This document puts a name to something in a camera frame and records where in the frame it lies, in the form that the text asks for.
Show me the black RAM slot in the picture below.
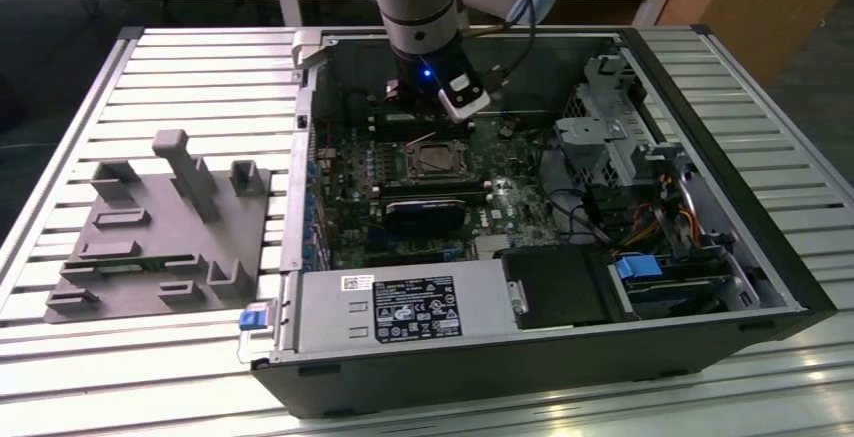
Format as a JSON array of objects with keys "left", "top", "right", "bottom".
[
  {"left": 378, "top": 189, "right": 492, "bottom": 203},
  {"left": 380, "top": 181, "right": 487, "bottom": 193},
  {"left": 372, "top": 131, "right": 468, "bottom": 141}
]

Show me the yellow wire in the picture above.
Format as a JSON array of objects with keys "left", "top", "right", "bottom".
[{"left": 623, "top": 219, "right": 665, "bottom": 248}]

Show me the silver CPU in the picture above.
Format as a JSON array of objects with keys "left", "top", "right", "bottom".
[{"left": 417, "top": 145, "right": 462, "bottom": 177}]

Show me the blue disk carrier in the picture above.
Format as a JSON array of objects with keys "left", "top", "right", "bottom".
[{"left": 611, "top": 252, "right": 663, "bottom": 282}]

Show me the silver chipset heatsink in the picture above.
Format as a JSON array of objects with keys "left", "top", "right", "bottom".
[{"left": 471, "top": 235, "right": 503, "bottom": 259}]

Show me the grey parts rack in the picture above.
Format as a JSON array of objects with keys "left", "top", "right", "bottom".
[{"left": 39, "top": 128, "right": 276, "bottom": 326}]

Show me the wooden cabinet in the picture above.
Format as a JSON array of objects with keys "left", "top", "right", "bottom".
[{"left": 692, "top": 0, "right": 854, "bottom": 86}]

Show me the blue case latch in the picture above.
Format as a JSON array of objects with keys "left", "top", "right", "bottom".
[{"left": 237, "top": 306, "right": 269, "bottom": 332}]

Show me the black PC case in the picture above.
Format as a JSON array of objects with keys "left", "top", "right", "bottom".
[{"left": 249, "top": 24, "right": 839, "bottom": 421}]

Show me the black graphics card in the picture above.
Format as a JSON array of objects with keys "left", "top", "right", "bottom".
[{"left": 381, "top": 197, "right": 469, "bottom": 233}]

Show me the CPU socket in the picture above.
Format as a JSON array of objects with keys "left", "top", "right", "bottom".
[{"left": 402, "top": 139, "right": 476, "bottom": 184}]

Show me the orange wire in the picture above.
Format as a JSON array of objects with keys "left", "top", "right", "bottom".
[{"left": 676, "top": 204, "right": 705, "bottom": 251}]

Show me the silver power supply unit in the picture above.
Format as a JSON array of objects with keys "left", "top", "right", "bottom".
[{"left": 282, "top": 256, "right": 521, "bottom": 353}]

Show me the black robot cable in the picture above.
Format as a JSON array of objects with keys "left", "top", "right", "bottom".
[{"left": 458, "top": 0, "right": 539, "bottom": 91}]

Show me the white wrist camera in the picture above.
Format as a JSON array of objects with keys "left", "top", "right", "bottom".
[{"left": 436, "top": 70, "right": 493, "bottom": 124}]

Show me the green motherboard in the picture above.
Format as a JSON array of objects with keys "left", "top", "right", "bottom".
[{"left": 305, "top": 109, "right": 568, "bottom": 271}]

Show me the black plastic shroud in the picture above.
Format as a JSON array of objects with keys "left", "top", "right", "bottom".
[{"left": 497, "top": 245, "right": 632, "bottom": 331}]

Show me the metal drive cage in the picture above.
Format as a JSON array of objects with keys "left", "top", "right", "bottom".
[{"left": 551, "top": 54, "right": 692, "bottom": 191}]

